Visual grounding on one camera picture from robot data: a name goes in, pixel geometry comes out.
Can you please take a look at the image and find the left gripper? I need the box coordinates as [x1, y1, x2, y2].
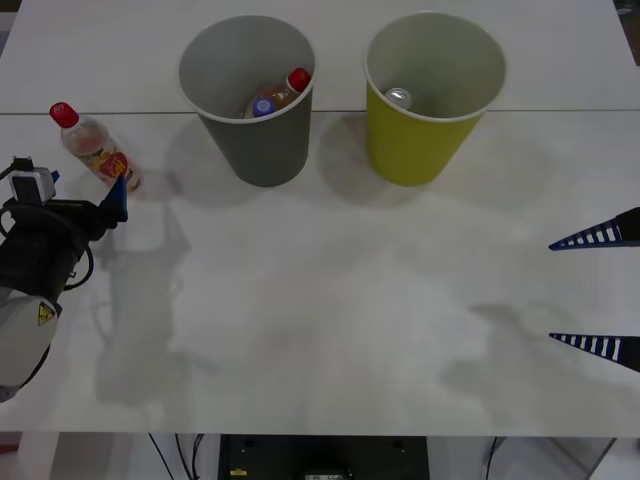
[45, 170, 130, 247]

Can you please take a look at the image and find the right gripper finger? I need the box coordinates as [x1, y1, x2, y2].
[547, 206, 640, 252]
[548, 331, 640, 375]

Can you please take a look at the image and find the black robot base box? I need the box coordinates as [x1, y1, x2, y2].
[218, 434, 430, 480]

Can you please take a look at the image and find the red-capped plastic bottle, yellow label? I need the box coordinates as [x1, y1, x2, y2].
[49, 101, 145, 194]

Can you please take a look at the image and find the grey plastic waste bin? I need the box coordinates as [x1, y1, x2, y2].
[178, 14, 317, 189]

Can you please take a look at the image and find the blue-capped plastic bottle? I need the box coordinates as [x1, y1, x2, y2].
[243, 97, 274, 119]

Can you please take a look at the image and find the yellow-green plastic waste bin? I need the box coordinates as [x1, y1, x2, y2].
[363, 11, 507, 188]

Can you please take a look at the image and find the red-capped bottle, orange drink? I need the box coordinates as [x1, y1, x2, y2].
[256, 67, 313, 110]

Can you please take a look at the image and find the silver drink can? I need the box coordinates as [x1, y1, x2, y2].
[383, 87, 415, 111]

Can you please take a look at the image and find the black cable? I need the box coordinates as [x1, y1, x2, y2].
[485, 436, 501, 480]
[174, 432, 205, 480]
[147, 432, 174, 480]

